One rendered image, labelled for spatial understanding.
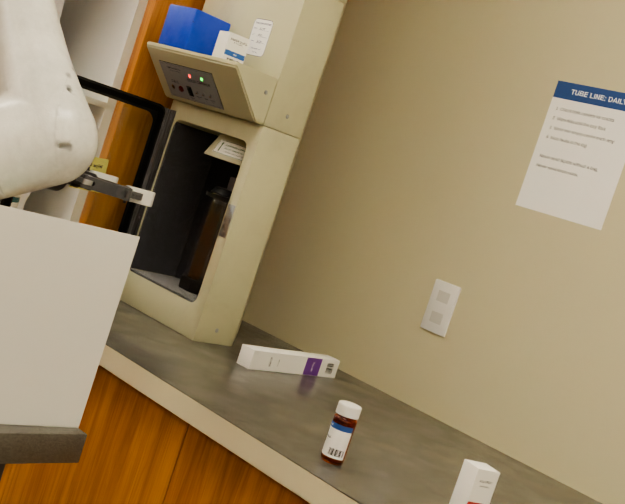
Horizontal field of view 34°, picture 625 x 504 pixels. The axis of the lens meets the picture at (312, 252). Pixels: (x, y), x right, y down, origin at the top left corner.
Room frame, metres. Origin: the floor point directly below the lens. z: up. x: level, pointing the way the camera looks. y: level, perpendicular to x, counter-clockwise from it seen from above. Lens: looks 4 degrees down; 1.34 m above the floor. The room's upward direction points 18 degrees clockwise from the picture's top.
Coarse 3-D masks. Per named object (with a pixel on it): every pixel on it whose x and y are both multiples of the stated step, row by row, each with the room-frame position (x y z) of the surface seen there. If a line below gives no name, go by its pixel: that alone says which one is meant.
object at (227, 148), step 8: (224, 136) 2.26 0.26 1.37; (216, 144) 2.26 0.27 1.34; (224, 144) 2.24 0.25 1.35; (232, 144) 2.24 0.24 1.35; (240, 144) 2.24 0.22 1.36; (208, 152) 2.26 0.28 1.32; (216, 152) 2.24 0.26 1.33; (224, 152) 2.23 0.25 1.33; (232, 152) 2.23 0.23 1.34; (240, 152) 2.23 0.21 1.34; (224, 160) 2.22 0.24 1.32; (232, 160) 2.22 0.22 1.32; (240, 160) 2.22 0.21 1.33
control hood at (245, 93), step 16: (160, 48) 2.24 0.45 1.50; (176, 48) 2.20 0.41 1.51; (192, 64) 2.17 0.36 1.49; (208, 64) 2.13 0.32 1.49; (224, 64) 2.08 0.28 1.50; (240, 64) 2.06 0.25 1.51; (160, 80) 2.31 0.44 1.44; (224, 80) 2.12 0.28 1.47; (240, 80) 2.07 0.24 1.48; (256, 80) 2.10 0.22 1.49; (272, 80) 2.13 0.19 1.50; (176, 96) 2.30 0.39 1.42; (224, 96) 2.15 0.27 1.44; (240, 96) 2.10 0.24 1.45; (256, 96) 2.11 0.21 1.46; (224, 112) 2.19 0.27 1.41; (240, 112) 2.14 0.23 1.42; (256, 112) 2.12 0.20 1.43
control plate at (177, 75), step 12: (168, 72) 2.27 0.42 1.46; (180, 72) 2.23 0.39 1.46; (192, 72) 2.19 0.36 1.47; (204, 72) 2.15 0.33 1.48; (168, 84) 2.30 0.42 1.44; (180, 84) 2.26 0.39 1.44; (192, 84) 2.22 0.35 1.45; (204, 84) 2.18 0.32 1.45; (180, 96) 2.29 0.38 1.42; (192, 96) 2.25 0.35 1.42; (204, 96) 2.21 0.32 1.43; (216, 96) 2.17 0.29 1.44
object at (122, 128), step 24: (96, 96) 2.23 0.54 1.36; (96, 120) 2.24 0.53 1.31; (120, 120) 2.27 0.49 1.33; (144, 120) 2.31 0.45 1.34; (120, 144) 2.29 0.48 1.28; (144, 144) 2.32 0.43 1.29; (96, 168) 2.26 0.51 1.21; (120, 168) 2.30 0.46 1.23; (48, 192) 2.21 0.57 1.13; (72, 192) 2.24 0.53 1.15; (96, 192) 2.27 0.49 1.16; (72, 216) 2.25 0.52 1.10; (96, 216) 2.28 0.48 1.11; (120, 216) 2.32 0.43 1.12
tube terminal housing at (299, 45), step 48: (240, 0) 2.27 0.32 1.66; (288, 0) 2.17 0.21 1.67; (336, 0) 2.20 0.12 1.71; (288, 48) 2.14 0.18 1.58; (288, 96) 2.17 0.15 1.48; (288, 144) 2.20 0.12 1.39; (240, 192) 2.14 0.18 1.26; (240, 240) 2.16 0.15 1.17; (144, 288) 2.28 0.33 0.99; (240, 288) 2.20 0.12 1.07; (192, 336) 2.14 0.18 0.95
